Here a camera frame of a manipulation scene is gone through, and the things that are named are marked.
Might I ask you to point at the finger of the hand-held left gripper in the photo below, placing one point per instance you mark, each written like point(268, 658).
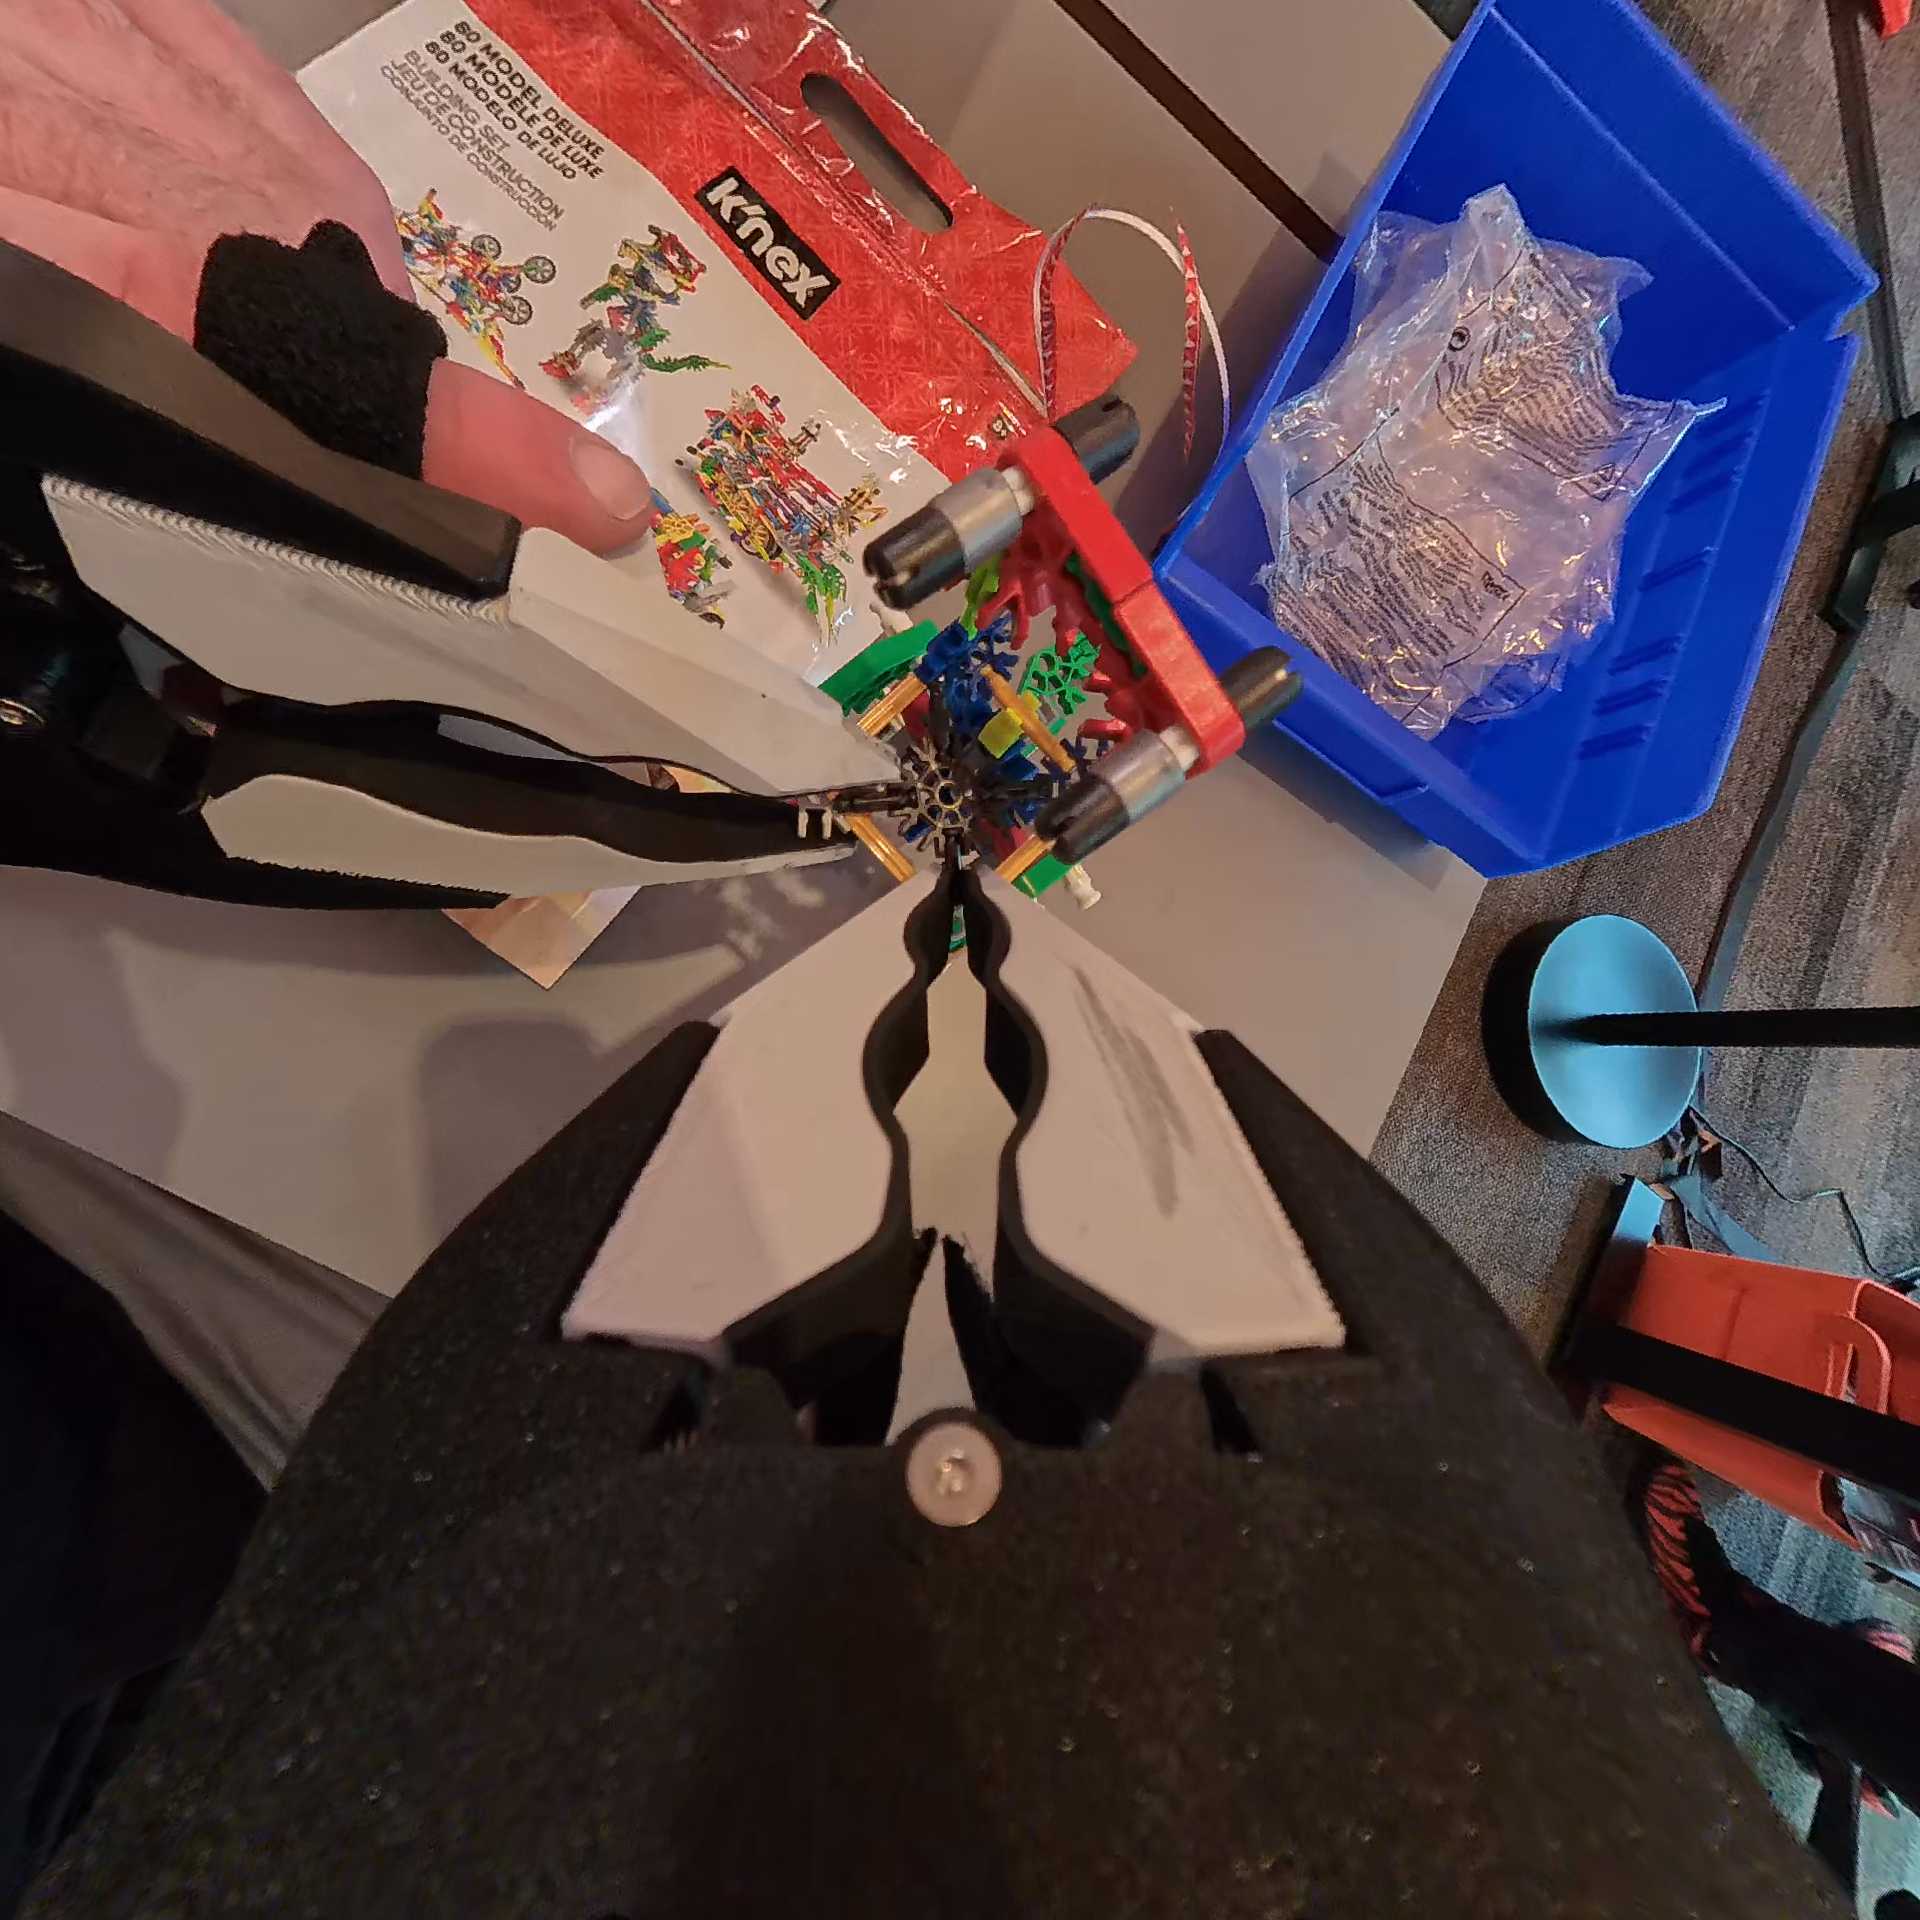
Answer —
point(451, 661)
point(451, 854)

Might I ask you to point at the black snowflake connector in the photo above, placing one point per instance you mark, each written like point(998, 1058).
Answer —
point(939, 789)

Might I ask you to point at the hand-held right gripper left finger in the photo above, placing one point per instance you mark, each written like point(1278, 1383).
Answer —
point(750, 1184)

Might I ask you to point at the clear plastic bag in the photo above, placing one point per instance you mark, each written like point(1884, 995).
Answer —
point(1470, 480)

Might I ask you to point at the printed toy packaging bag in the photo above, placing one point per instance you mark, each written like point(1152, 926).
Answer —
point(631, 91)

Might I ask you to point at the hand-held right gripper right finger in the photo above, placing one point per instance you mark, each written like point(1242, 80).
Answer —
point(1155, 1201)

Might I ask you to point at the colourful construction toy model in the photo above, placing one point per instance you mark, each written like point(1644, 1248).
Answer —
point(1111, 571)

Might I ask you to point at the red white tear strip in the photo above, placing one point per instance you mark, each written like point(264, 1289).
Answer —
point(1201, 300)

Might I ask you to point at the blue storage bin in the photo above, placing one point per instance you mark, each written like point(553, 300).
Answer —
point(1500, 810)

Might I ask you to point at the person's left hand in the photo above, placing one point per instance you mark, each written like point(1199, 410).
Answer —
point(120, 120)

